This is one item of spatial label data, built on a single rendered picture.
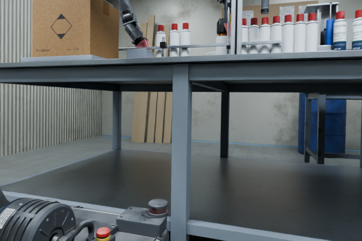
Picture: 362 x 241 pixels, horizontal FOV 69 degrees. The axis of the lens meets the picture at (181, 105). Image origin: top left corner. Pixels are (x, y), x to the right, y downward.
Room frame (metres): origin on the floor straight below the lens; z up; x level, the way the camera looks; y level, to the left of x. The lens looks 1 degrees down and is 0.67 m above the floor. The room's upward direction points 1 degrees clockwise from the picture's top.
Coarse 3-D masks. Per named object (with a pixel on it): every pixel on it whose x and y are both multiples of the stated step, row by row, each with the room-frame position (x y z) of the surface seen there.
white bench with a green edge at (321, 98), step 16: (320, 96) 2.21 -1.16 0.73; (336, 96) 2.19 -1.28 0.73; (352, 96) 2.15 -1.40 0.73; (320, 112) 2.21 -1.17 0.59; (304, 128) 2.85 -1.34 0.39; (320, 128) 2.21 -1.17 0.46; (304, 144) 2.83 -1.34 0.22; (320, 144) 2.21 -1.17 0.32; (304, 160) 2.81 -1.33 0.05; (320, 160) 2.21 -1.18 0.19
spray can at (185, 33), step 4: (184, 24) 1.39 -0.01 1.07; (188, 24) 1.40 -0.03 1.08; (184, 28) 1.39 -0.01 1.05; (188, 28) 1.40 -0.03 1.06; (184, 32) 1.38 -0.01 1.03; (188, 32) 1.39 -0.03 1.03; (184, 36) 1.38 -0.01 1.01; (188, 36) 1.39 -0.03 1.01; (180, 40) 1.41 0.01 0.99; (184, 40) 1.38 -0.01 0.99; (188, 40) 1.39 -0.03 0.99; (180, 44) 1.40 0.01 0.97; (184, 44) 1.38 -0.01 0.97; (188, 44) 1.39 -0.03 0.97; (180, 48) 1.40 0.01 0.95; (184, 48) 1.38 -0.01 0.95; (188, 48) 1.39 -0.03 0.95; (180, 52) 1.40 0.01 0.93; (184, 52) 1.38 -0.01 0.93; (188, 52) 1.39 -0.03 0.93
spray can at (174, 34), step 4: (172, 24) 1.41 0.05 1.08; (176, 24) 1.41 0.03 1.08; (172, 28) 1.41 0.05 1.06; (176, 28) 1.41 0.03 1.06; (172, 32) 1.40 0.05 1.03; (176, 32) 1.40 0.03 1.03; (172, 36) 1.40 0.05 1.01; (176, 36) 1.40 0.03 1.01; (172, 40) 1.40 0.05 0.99; (176, 40) 1.40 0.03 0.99; (172, 44) 1.40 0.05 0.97; (176, 44) 1.40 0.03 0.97; (172, 48) 1.40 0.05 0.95; (176, 48) 1.40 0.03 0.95; (172, 52) 1.40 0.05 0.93; (176, 52) 1.40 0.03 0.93
